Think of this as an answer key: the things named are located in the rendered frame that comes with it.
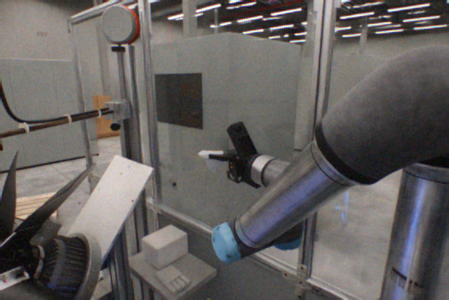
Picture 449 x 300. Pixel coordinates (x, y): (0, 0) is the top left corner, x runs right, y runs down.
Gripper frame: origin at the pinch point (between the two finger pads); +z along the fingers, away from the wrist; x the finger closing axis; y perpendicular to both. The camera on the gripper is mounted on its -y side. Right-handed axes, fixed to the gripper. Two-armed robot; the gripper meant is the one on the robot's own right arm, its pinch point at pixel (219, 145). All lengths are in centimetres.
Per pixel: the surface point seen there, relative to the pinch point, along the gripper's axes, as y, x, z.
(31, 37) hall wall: -194, -57, 1245
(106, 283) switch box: 56, -41, 36
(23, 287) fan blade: 19, -57, -1
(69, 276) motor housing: 27, -49, 8
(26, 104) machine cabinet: 10, -89, 559
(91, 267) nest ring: 28, -43, 8
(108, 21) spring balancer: -46, -12, 60
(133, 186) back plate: 12.4, -24.2, 19.8
